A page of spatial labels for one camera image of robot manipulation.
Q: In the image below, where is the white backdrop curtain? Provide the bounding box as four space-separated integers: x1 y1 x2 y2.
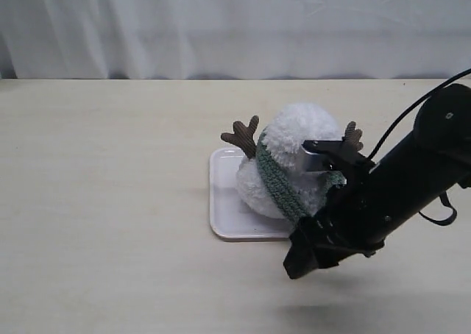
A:
1 0 470 79

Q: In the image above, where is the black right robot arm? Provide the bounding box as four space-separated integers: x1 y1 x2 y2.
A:
283 83 470 280

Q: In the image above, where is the white plastic tray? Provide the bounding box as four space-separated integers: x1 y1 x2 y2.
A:
209 148 289 242

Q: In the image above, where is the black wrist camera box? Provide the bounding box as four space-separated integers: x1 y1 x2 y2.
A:
295 139 375 173

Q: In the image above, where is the green fuzzy scarf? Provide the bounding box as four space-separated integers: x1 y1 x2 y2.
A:
255 129 346 225

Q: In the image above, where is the black camera cable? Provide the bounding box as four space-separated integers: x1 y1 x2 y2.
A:
367 68 471 227

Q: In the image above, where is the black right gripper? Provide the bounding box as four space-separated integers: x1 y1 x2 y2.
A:
283 161 390 280

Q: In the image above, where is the white plush snowman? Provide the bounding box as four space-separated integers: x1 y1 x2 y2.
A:
220 102 364 221

